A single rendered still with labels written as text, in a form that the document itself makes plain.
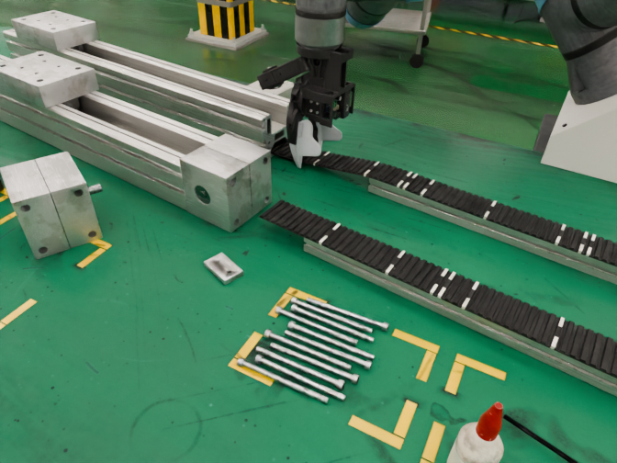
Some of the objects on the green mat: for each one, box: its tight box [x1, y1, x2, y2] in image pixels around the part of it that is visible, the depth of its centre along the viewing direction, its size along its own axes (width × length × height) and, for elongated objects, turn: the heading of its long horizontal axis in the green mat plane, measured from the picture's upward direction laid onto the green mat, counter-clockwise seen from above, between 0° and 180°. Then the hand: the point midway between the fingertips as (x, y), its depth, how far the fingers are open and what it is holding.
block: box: [0, 152, 103, 260], centre depth 68 cm, size 10×11×10 cm
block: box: [179, 134, 272, 232], centre depth 74 cm, size 9×12×10 cm
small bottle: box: [446, 402, 504, 463], centre depth 40 cm, size 4×4×12 cm
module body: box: [0, 55, 219, 210], centre depth 93 cm, size 80×10×8 cm, turn 54°
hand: (305, 153), depth 87 cm, fingers closed on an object, 5 cm apart
